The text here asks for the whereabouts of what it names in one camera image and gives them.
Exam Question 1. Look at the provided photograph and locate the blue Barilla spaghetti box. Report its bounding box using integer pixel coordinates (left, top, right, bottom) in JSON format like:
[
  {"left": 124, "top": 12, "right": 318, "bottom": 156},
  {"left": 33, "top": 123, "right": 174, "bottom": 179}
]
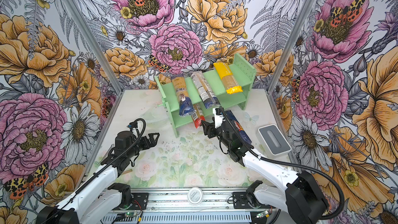
[{"left": 226, "top": 110, "right": 252, "bottom": 144}]

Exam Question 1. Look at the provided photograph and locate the blue-bottom Arko spaghetti bag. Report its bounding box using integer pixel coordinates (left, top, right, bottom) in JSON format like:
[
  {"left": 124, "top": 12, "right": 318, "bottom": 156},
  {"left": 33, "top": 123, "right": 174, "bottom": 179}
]
[{"left": 171, "top": 75, "right": 195, "bottom": 117}]

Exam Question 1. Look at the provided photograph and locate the red spaghetti bag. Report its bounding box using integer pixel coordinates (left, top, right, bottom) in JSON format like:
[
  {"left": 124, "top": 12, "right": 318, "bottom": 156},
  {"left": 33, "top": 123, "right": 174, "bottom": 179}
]
[{"left": 191, "top": 104, "right": 205, "bottom": 129}]

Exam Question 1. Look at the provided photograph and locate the clear white-label spaghetti bag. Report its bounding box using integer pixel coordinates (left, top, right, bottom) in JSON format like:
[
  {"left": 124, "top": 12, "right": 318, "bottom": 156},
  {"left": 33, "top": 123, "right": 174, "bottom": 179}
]
[{"left": 191, "top": 71, "right": 220, "bottom": 109}]

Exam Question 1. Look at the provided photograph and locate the yellow spaghetti bag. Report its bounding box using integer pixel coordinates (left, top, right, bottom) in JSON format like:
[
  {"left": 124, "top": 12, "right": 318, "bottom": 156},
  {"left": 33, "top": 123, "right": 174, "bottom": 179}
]
[{"left": 214, "top": 62, "right": 243, "bottom": 94}]

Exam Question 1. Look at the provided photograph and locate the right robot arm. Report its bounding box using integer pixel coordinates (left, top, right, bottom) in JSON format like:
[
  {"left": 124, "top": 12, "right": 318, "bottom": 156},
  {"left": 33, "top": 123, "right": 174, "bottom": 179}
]
[{"left": 202, "top": 107, "right": 329, "bottom": 224}]

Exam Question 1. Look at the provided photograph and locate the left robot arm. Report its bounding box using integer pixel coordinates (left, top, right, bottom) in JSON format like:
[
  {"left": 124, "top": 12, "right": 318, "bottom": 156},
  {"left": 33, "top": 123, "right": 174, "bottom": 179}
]
[{"left": 36, "top": 131, "right": 160, "bottom": 224}]

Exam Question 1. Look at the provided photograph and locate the green wooden shelf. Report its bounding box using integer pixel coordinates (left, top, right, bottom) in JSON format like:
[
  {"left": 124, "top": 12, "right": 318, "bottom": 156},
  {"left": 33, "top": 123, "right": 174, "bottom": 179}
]
[{"left": 154, "top": 54, "right": 256, "bottom": 137}]

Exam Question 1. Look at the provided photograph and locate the small wooden stick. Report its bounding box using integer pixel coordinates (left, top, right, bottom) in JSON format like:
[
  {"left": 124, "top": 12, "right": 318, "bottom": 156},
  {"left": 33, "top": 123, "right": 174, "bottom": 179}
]
[{"left": 121, "top": 169, "right": 133, "bottom": 175}]

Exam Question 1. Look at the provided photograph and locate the white round lid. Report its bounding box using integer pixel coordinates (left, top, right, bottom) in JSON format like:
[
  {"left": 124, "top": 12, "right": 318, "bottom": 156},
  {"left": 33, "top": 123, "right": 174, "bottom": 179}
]
[{"left": 187, "top": 187, "right": 204, "bottom": 205}]

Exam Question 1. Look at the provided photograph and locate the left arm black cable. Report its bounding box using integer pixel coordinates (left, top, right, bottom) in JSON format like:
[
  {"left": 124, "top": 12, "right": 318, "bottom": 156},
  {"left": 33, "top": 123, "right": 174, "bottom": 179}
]
[{"left": 74, "top": 118, "right": 147, "bottom": 197}]

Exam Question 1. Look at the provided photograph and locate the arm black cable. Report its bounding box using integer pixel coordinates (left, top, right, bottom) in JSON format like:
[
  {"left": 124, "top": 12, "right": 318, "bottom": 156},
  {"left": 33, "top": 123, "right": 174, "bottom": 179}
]
[
  {"left": 74, "top": 118, "right": 147, "bottom": 197},
  {"left": 219, "top": 106, "right": 345, "bottom": 220}
]

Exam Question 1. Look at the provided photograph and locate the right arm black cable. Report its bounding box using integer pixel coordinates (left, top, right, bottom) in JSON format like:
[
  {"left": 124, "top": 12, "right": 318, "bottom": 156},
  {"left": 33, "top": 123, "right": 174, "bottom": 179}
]
[{"left": 219, "top": 106, "right": 345, "bottom": 220}]

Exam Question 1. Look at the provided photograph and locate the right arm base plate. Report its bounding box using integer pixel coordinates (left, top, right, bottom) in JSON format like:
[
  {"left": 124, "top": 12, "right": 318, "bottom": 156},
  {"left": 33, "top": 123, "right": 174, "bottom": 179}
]
[{"left": 232, "top": 192, "right": 259, "bottom": 209}]

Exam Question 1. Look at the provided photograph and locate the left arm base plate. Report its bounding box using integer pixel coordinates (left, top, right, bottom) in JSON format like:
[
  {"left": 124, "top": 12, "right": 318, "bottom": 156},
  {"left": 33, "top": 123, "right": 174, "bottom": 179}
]
[{"left": 122, "top": 192, "right": 149, "bottom": 211}]

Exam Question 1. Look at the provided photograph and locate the aluminium front rail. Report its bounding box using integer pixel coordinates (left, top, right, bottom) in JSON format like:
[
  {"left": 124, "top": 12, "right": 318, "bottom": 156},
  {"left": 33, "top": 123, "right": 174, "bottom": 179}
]
[{"left": 114, "top": 184, "right": 288, "bottom": 213}]

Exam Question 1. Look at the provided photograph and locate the white vented cable duct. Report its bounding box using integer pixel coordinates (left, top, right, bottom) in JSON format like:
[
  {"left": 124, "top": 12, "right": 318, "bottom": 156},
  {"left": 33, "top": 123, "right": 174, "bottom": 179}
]
[{"left": 115, "top": 212, "right": 252, "bottom": 224}]

